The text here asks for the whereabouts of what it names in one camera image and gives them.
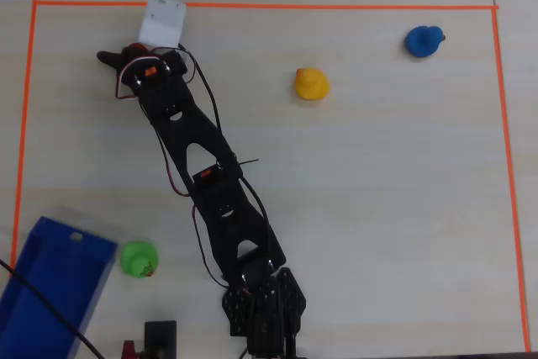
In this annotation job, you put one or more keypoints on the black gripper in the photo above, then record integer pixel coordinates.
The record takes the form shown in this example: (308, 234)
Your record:
(113, 59)

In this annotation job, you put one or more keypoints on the red rubber duck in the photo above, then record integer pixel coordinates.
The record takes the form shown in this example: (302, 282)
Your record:
(135, 45)

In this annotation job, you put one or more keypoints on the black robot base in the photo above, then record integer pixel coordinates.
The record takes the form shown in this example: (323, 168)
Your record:
(265, 313)

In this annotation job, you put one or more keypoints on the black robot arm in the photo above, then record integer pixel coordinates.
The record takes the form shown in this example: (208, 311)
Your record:
(210, 144)

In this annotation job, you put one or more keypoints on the green rubber duck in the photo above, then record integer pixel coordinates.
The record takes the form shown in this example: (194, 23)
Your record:
(138, 258)

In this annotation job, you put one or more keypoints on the yellow rubber duck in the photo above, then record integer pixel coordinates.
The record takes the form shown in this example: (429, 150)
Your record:
(312, 85)

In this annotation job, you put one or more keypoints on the blue plastic box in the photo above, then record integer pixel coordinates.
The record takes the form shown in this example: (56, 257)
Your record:
(54, 270)

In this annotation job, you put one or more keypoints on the blue rubber duck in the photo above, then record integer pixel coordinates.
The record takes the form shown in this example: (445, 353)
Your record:
(422, 41)

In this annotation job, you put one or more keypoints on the orange tape outline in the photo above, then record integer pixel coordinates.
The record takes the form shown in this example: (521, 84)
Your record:
(336, 6)

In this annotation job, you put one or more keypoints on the red clamp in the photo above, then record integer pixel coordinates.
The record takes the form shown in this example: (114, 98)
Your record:
(128, 350)

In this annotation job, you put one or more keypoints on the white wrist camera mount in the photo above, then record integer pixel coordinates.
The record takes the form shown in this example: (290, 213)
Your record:
(161, 18)

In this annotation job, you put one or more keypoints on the black camera stand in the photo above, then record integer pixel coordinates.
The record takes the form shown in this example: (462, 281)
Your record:
(160, 336)

